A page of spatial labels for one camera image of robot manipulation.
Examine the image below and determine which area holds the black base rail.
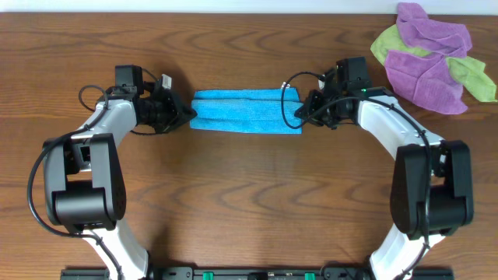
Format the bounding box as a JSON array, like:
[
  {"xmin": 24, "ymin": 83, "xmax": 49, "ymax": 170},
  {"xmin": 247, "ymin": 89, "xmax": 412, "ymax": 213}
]
[{"xmin": 60, "ymin": 267, "xmax": 455, "ymax": 280}]

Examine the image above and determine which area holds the blue microfiber cloth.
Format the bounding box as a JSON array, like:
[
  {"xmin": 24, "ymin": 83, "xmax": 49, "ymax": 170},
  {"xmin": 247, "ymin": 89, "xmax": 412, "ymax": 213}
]
[{"xmin": 190, "ymin": 86, "xmax": 302, "ymax": 135}]

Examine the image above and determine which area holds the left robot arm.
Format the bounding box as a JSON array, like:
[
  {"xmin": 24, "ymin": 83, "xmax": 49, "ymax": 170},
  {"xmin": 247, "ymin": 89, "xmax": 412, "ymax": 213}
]
[{"xmin": 35, "ymin": 65, "xmax": 197, "ymax": 279}]

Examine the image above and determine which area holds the purple microfiber cloth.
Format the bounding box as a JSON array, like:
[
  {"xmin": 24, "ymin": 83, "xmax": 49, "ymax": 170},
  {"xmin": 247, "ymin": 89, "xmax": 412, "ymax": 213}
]
[{"xmin": 384, "ymin": 2, "xmax": 472, "ymax": 114}]

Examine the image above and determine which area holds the green microfiber cloth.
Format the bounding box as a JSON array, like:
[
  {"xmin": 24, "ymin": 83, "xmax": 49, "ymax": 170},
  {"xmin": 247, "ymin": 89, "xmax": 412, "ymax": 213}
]
[{"xmin": 370, "ymin": 25, "xmax": 497, "ymax": 103}]

